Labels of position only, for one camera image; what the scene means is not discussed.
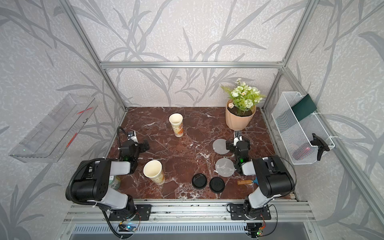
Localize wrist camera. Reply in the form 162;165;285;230
127;131;139;143
234;131;243;147

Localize green white artificial flowers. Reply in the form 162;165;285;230
222;78;266;117

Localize dark green card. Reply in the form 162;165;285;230
292;94;317;122

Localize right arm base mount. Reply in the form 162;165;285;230
227;204;272;221

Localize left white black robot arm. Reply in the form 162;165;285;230
66;140;150;215

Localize round leak-proof paper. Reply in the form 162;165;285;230
215;158;235;178
213;139;230;155

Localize clear acrylic wall shelf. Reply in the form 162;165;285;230
9;94;98;163

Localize wooden handled blue tool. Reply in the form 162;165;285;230
237;179;259;185

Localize pink ribbed flower pot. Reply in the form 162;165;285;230
226;100;256;131

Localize printed paper cup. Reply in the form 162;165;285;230
169;113;184;138
143;160;166;185

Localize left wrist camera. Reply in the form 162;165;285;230
127;131;139;143

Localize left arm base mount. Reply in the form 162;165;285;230
109;205;152;222

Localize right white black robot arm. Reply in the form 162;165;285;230
226;140;296;216

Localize black cup lid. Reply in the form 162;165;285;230
209;177;225;194
192;173;207;190

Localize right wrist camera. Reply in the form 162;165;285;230
234;131;243;147

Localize white wire mesh basket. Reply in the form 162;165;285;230
272;92;335;165

